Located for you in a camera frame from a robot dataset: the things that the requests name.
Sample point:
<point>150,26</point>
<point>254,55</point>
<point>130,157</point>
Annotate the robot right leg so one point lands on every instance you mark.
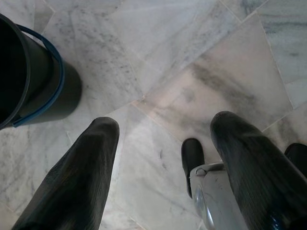
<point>298,155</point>

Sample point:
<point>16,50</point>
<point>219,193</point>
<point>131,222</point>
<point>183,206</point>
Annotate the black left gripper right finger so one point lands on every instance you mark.
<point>259,182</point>

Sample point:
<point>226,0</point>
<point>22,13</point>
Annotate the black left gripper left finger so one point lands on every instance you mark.
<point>79,182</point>

